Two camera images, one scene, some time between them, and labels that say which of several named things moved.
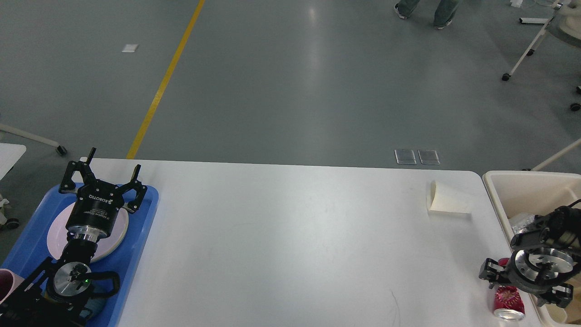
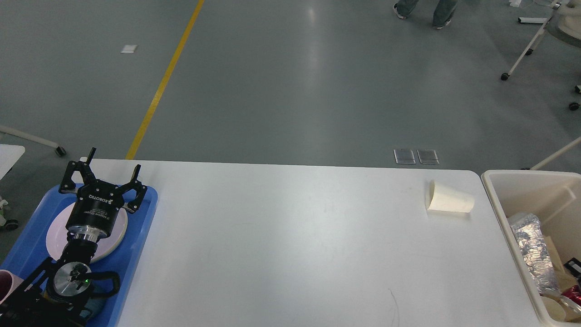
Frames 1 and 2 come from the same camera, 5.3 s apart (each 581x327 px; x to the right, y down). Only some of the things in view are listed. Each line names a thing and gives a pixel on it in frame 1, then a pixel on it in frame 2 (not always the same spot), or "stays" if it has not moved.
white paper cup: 558,315 stays
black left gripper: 95,209 stays
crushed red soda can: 508,303 to 574,292
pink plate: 57,235 stays
